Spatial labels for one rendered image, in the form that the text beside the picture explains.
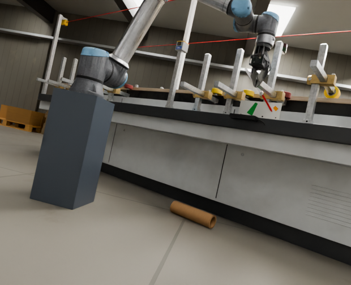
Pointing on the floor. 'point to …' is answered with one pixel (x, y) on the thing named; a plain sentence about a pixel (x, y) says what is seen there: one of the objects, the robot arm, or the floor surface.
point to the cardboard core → (193, 214)
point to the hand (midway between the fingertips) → (256, 85)
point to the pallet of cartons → (18, 119)
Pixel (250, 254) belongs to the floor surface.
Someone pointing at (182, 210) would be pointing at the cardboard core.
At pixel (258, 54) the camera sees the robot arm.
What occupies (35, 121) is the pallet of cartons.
